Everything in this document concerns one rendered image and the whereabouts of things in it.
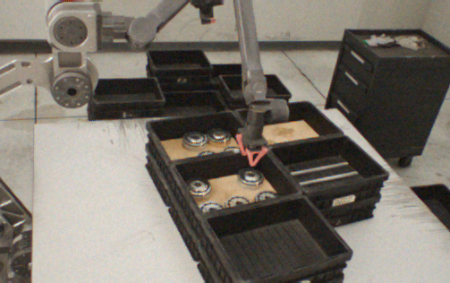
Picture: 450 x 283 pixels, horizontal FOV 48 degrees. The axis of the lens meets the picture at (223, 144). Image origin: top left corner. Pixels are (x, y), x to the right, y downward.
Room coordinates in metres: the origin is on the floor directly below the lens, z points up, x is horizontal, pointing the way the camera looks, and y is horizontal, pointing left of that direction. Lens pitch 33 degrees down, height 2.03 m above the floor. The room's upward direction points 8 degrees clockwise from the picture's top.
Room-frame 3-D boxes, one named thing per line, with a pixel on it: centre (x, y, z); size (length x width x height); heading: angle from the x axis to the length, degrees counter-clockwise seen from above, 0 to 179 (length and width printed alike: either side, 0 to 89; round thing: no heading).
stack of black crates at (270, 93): (2.89, -0.15, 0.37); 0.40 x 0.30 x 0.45; 111
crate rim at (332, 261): (1.19, -0.21, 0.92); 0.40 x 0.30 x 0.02; 119
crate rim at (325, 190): (1.65, -0.41, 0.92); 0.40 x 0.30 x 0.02; 119
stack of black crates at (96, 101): (2.60, 0.60, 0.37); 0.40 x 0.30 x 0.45; 111
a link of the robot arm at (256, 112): (1.40, -0.10, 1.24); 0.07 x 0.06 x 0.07; 111
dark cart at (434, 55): (3.19, -1.05, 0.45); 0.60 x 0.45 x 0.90; 111
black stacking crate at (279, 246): (1.19, -0.21, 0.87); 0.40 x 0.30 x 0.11; 119
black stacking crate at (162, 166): (1.72, 0.08, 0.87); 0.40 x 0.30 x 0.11; 119
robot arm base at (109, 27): (1.41, 0.38, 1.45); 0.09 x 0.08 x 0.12; 21
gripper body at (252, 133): (1.39, -0.09, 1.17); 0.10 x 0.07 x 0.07; 28
